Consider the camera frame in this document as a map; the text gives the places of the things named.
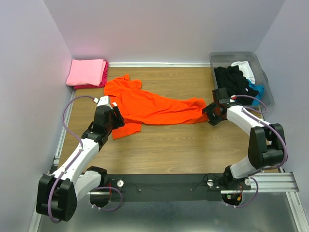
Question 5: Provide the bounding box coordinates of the orange t shirt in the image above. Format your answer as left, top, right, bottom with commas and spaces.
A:
104, 74, 208, 140

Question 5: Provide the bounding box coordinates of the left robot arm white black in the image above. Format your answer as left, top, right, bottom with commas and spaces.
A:
36, 103, 124, 223

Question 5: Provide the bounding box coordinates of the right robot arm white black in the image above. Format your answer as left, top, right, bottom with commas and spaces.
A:
202, 102, 288, 189

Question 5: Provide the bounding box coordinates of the black shirt in bin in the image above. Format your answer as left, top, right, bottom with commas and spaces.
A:
214, 66, 249, 96

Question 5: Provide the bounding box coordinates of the folded magenta shirt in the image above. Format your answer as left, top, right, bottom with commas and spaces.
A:
74, 60, 109, 89

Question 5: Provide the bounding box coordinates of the blue shirt in bin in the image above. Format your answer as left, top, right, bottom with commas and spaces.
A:
247, 80, 264, 100

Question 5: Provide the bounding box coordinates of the clear plastic bin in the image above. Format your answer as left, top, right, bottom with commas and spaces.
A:
209, 52, 274, 108

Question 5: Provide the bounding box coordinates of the white shirt in bin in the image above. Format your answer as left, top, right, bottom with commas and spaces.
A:
231, 61, 256, 84

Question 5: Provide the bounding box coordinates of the folded light pink shirt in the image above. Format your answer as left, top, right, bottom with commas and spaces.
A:
66, 59, 106, 87

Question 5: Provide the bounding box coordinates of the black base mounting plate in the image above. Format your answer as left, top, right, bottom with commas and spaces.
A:
79, 173, 253, 203

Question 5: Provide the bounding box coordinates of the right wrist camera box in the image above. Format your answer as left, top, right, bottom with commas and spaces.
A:
212, 87, 231, 105

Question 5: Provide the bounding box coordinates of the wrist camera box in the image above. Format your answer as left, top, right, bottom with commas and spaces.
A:
212, 87, 231, 105
97, 96, 112, 109

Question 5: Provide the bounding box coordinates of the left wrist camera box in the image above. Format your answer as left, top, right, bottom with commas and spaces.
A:
97, 96, 112, 109

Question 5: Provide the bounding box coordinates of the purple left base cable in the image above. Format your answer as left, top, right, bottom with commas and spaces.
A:
89, 186, 123, 212

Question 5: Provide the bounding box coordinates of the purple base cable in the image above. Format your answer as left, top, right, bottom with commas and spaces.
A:
225, 177, 259, 209
89, 186, 123, 212

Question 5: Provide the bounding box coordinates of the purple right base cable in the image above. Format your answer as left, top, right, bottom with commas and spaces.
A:
225, 177, 259, 209

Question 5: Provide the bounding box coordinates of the aluminium front rail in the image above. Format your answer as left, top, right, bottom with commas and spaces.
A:
99, 173, 299, 195

